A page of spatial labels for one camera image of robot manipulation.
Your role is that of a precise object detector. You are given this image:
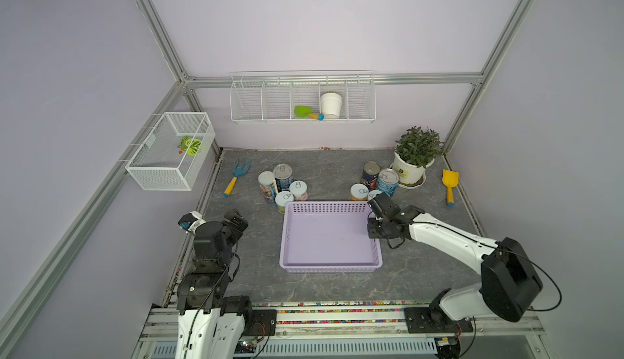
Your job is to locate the blue Progresso soup can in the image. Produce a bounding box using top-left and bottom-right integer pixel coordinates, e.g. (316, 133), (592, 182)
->
(376, 168), (400, 197)

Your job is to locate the dark labelled tin can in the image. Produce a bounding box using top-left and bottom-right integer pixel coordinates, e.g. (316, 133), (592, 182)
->
(360, 161), (381, 190)

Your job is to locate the tall can with plastic lid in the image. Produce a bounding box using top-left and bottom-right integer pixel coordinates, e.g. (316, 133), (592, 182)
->
(258, 171), (279, 203)

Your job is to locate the dark blue tin can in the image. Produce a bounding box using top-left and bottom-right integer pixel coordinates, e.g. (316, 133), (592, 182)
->
(273, 163), (294, 193)

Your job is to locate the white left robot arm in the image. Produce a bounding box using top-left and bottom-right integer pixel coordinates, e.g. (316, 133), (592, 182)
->
(175, 210), (276, 358)

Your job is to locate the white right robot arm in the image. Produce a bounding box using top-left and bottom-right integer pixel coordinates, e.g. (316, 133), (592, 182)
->
(367, 193), (544, 331)

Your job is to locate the purple plastic basket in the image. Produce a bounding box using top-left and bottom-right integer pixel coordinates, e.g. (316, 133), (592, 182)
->
(279, 201), (383, 274)

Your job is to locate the green toy in basket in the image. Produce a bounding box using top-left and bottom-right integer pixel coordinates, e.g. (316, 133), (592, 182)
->
(178, 136), (202, 157)

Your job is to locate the yellow corn can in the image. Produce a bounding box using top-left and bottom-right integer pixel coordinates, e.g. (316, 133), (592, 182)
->
(367, 189), (383, 201)
(349, 183), (370, 201)

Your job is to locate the white pot saucer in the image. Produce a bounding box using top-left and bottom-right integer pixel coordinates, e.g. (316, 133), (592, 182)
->
(390, 163), (426, 189)

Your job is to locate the white plant pot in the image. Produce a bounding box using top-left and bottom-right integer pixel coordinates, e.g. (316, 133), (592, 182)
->
(392, 153), (435, 188)

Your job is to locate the blue toy rake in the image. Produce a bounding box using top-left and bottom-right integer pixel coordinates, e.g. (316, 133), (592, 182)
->
(224, 159), (252, 198)

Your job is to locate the green labelled white-lid can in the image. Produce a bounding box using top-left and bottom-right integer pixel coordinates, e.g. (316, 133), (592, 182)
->
(275, 191), (295, 214)

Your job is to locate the yellow toy shovel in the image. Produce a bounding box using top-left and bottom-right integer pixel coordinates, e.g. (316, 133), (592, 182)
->
(442, 170), (460, 206)

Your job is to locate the pink labelled white-lid can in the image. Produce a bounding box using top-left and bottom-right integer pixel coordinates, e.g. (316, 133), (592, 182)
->
(289, 180), (308, 201)

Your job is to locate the green potted plant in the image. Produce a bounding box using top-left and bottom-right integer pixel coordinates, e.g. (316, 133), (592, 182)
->
(395, 127), (443, 167)

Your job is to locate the green toy scoop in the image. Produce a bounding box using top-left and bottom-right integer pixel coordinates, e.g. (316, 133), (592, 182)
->
(294, 106), (324, 121)

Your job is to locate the small white empty pot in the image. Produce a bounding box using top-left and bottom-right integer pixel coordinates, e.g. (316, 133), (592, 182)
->
(320, 93), (343, 120)

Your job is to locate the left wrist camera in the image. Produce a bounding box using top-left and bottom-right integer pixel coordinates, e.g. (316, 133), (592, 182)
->
(178, 211), (206, 236)

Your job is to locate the white wire side basket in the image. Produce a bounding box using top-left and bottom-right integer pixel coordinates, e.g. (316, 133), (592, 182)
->
(125, 111), (215, 192)

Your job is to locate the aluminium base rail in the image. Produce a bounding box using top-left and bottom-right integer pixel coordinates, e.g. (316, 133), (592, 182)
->
(131, 301), (552, 359)

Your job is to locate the white wire wall shelf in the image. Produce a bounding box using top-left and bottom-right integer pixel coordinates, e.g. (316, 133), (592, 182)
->
(229, 73), (377, 123)

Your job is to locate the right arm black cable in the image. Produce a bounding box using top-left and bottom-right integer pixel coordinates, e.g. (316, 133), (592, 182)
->
(428, 219), (563, 313)

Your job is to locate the aluminium frame corner post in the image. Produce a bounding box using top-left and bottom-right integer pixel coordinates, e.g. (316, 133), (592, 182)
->
(443, 0), (536, 156)

